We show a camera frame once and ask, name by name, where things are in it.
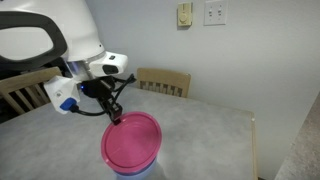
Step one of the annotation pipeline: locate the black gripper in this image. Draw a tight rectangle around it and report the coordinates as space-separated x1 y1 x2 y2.
81 75 124 126

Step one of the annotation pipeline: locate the blue plastic bowl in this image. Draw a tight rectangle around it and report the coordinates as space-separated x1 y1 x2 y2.
111 156 158 180

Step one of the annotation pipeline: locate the light wooden slat-back chair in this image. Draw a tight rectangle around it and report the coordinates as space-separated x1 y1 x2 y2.
135 67 192 99

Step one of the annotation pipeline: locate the dark wooden slat-back chair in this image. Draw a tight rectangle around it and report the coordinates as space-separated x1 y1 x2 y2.
0 65 63 116

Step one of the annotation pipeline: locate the grey speckled countertop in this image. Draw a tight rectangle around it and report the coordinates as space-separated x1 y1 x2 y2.
273 92 320 180

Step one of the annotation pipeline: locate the black cable with blue plug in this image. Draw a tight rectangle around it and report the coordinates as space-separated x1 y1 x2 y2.
68 74 137 117

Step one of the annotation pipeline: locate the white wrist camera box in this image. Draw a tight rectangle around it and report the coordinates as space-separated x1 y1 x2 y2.
89 51 129 78

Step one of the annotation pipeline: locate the white bracket with blue plug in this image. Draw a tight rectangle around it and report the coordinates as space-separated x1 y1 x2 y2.
43 75 82 115

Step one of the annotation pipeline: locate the beige wall dimmer switch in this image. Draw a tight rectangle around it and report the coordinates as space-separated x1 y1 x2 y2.
176 1 194 28

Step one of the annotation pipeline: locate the white wall switch plate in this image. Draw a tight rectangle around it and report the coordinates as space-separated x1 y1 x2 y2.
203 0 229 27

